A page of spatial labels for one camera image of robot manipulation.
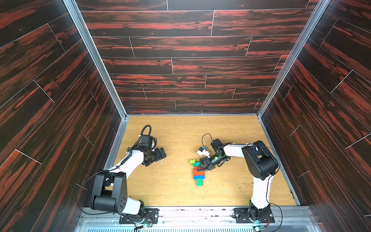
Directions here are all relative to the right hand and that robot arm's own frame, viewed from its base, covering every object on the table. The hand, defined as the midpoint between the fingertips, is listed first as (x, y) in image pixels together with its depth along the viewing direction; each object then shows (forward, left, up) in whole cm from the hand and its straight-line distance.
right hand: (200, 170), depth 90 cm
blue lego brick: (-6, +1, +4) cm, 7 cm away
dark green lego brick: (+2, +3, +5) cm, 6 cm away
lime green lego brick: (+3, +6, +5) cm, 9 cm away
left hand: (+6, +26, +5) cm, 27 cm away
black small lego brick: (-1, +2, +7) cm, 7 cm away
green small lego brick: (-9, +1, +5) cm, 10 cm away
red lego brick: (-4, +3, +5) cm, 7 cm away
